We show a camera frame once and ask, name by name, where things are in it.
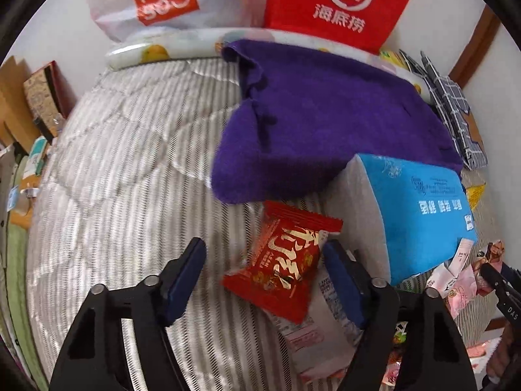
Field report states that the white pink snack packet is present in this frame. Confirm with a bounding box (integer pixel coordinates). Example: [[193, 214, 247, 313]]
[[264, 267, 366, 383]]

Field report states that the red snack packet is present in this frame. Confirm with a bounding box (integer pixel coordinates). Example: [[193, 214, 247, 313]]
[[222, 201, 344, 324]]

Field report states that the pink Toy Story candy packet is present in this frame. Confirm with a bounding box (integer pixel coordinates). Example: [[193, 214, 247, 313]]
[[427, 238, 477, 319]]

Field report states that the yellow snack packet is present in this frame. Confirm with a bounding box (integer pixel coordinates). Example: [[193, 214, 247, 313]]
[[465, 184, 486, 210]]

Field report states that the blue tissue pack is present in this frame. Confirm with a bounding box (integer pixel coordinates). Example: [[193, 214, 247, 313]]
[[323, 153, 478, 286]]

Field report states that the striped quilted mattress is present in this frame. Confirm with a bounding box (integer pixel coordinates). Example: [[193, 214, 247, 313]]
[[26, 58, 304, 390]]

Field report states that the navy plaid fabric bag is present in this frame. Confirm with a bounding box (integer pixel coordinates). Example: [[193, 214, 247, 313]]
[[399, 50, 488, 170]]

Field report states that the brown cardboard box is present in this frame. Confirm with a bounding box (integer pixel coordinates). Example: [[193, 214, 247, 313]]
[[0, 57, 41, 153]]

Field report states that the patterned kraft box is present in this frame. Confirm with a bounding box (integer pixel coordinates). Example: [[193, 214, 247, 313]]
[[23, 61, 76, 137]]

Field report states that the purple towel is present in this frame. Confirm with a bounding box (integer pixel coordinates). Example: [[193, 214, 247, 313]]
[[211, 40, 463, 204]]

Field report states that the fruit print pillow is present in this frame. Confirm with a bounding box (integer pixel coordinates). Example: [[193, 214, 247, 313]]
[[105, 27, 433, 104]]

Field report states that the red Hi paper bag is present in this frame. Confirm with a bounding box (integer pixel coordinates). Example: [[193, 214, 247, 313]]
[[263, 0, 410, 54]]

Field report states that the brown wooden door frame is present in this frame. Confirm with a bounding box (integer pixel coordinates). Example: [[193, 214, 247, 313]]
[[449, 5, 501, 88]]

